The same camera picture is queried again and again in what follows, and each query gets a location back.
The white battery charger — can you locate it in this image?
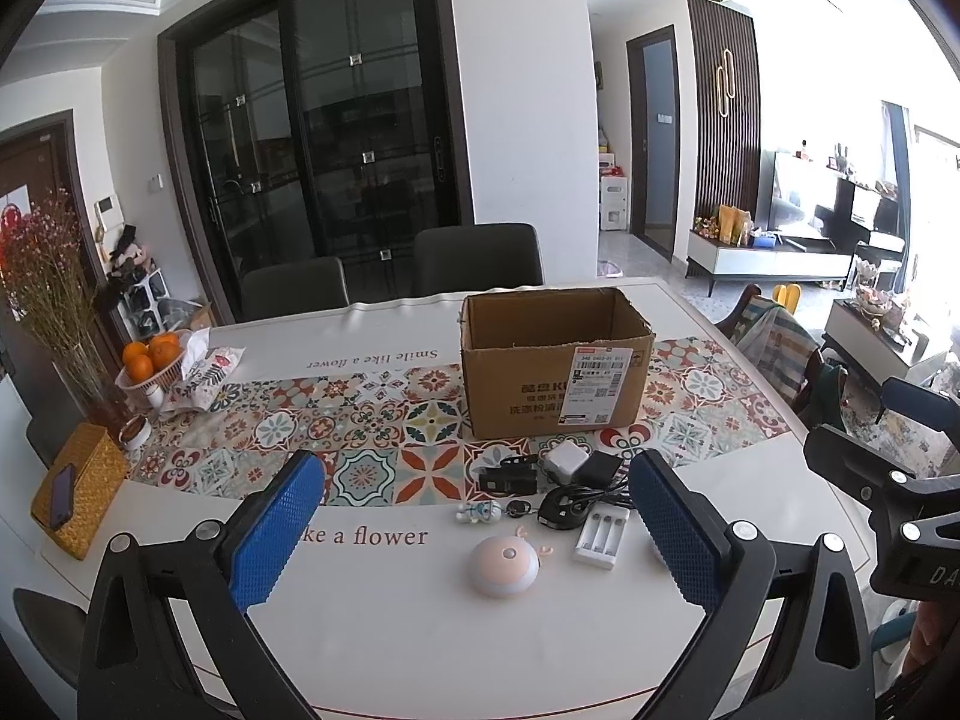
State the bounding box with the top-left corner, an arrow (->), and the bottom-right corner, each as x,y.
573,502 -> 631,571

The black power adapter with cable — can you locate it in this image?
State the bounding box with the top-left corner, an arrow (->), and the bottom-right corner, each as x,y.
560,450 -> 633,517

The white cube power adapter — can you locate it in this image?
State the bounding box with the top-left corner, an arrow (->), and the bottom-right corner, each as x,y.
542,440 -> 590,484

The pink round night light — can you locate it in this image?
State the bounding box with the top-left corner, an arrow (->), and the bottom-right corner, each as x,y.
467,527 -> 553,598

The small astronaut figurine keychain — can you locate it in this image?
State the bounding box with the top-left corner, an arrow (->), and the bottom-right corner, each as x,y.
455,499 -> 532,525

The person right hand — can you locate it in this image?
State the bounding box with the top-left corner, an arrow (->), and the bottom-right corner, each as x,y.
901,601 -> 958,676

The striped cushioned chair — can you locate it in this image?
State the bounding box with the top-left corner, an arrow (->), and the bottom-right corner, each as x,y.
718,284 -> 848,431

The dark smartphone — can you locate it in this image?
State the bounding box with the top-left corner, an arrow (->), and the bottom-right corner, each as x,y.
49,463 -> 76,530

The white tv console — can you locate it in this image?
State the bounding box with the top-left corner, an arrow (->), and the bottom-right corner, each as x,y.
686,231 -> 851,294

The woven yellow tissue box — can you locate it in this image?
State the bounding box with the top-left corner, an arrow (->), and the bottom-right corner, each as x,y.
31,422 -> 128,561

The small round jar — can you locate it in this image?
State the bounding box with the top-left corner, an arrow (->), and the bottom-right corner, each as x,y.
119,415 -> 153,452

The white fruit basket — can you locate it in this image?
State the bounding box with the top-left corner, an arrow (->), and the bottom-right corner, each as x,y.
116,348 -> 184,410

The white snack bag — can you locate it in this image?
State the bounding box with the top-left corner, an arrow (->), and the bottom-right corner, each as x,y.
160,328 -> 244,419

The patterned tile table mat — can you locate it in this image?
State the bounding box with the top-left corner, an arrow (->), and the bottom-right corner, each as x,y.
128,337 -> 789,507

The brown cardboard box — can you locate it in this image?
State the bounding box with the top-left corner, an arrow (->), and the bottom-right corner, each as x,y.
460,288 -> 656,440

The black bike light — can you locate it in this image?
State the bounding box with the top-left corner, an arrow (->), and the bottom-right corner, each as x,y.
477,455 -> 539,496

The glass vase with red flowers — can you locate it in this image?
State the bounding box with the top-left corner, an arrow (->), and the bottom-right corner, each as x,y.
2,188 -> 125,434

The dark dining chair left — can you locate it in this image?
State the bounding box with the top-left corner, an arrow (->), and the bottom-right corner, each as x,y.
241,257 -> 350,322

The dark dining chair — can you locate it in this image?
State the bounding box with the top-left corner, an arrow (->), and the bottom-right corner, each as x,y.
412,223 -> 544,296
241,257 -> 350,322

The dark dining chair right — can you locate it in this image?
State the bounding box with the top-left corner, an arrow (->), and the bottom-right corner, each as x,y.
412,223 -> 544,296

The black glass sliding door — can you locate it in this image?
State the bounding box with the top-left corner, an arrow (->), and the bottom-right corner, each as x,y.
158,0 -> 473,323

